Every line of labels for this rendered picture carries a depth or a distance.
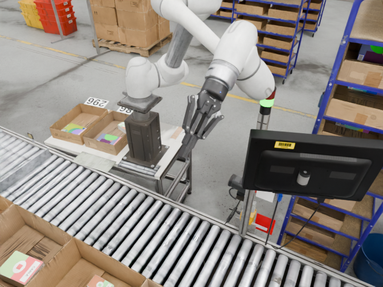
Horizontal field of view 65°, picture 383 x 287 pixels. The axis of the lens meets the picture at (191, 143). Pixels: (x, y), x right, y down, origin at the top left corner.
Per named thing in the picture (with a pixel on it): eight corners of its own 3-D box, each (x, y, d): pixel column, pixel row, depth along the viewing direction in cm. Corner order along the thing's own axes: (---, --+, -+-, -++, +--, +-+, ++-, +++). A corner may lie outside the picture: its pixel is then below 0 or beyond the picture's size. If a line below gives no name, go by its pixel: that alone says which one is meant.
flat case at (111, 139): (102, 134, 234) (102, 132, 233) (124, 139, 230) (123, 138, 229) (93, 144, 225) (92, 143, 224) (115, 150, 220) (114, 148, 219)
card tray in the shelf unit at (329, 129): (328, 110, 193) (333, 97, 187) (380, 123, 182) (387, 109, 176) (316, 145, 166) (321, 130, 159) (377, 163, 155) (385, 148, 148)
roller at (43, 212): (94, 173, 210) (93, 168, 207) (32, 229, 175) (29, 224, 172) (89, 171, 212) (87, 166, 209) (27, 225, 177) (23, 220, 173)
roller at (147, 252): (182, 212, 184) (182, 207, 181) (131, 287, 148) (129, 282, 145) (175, 209, 186) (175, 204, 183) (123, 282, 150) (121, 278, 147)
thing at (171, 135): (192, 132, 244) (192, 129, 243) (159, 180, 203) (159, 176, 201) (90, 107, 274) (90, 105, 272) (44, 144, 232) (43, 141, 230)
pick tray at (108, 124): (143, 127, 245) (142, 117, 238) (116, 156, 217) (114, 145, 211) (114, 119, 253) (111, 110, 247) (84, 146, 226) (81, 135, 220)
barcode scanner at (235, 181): (229, 184, 163) (233, 171, 156) (249, 193, 159) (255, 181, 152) (224, 192, 158) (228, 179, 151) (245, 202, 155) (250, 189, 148)
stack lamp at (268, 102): (274, 102, 115) (277, 87, 112) (271, 108, 112) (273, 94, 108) (262, 98, 117) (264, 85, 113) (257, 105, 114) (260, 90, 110)
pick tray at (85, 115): (110, 119, 254) (108, 109, 248) (82, 146, 227) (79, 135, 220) (82, 112, 262) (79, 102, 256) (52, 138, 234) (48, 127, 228)
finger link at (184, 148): (194, 135, 84) (192, 134, 84) (183, 158, 83) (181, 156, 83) (189, 135, 87) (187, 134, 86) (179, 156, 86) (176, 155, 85)
